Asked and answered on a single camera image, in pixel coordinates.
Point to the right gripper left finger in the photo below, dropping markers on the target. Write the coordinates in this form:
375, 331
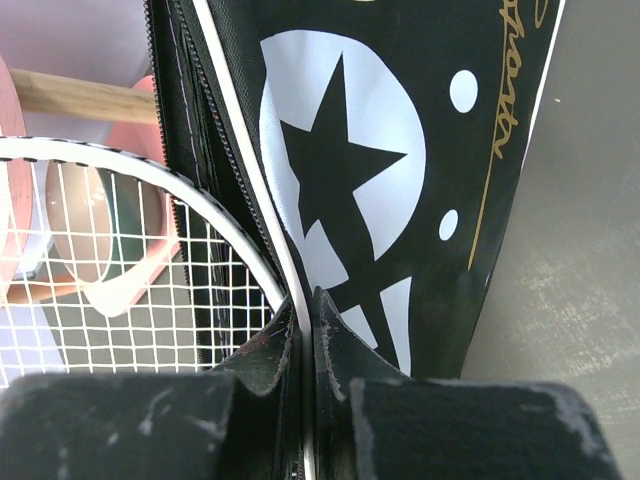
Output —
239, 420

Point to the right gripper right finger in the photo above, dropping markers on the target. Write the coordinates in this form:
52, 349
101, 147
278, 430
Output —
372, 422

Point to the badminton racket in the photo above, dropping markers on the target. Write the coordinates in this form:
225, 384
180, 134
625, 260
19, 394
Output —
215, 294

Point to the black racket bag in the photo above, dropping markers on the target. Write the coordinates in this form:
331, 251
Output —
371, 149

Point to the pink three-tier shelf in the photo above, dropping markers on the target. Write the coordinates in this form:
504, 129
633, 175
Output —
114, 234

